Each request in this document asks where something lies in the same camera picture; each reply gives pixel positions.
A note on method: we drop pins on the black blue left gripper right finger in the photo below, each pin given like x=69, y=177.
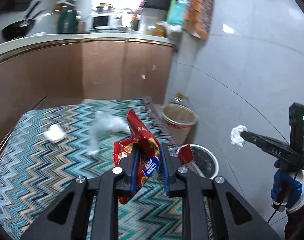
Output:
x=211, y=208

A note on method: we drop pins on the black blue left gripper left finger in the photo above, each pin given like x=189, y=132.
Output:
x=87, y=202

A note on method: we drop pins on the white tissue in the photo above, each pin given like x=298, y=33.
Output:
x=235, y=135
x=54, y=134

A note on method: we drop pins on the red snack wrapper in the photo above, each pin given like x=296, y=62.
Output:
x=147, y=152

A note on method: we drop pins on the clear plastic bag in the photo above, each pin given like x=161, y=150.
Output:
x=103, y=124

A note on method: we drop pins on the beige trash bin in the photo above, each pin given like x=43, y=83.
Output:
x=180, y=120

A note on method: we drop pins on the brown kitchen cabinet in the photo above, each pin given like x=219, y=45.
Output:
x=64, y=72

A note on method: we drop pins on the blue white gloved hand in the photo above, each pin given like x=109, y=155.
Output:
x=288, y=188

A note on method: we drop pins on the white round bucket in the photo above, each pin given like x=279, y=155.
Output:
x=204, y=163

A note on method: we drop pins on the zigzag knit tablecloth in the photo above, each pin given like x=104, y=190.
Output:
x=33, y=171

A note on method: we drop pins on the orange patterned apron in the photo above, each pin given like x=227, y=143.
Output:
x=198, y=18

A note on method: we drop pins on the white plastic bag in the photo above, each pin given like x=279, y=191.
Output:
x=173, y=31

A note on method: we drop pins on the yellow bottle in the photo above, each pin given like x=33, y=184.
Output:
x=159, y=30

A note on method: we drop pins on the teal gift bag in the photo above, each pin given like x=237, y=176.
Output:
x=176, y=12

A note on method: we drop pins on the dark green appliance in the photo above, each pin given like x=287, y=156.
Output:
x=68, y=22

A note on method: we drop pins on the black wok pan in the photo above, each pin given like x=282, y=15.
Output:
x=21, y=28

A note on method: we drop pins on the white microwave oven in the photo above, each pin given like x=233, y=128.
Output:
x=101, y=21

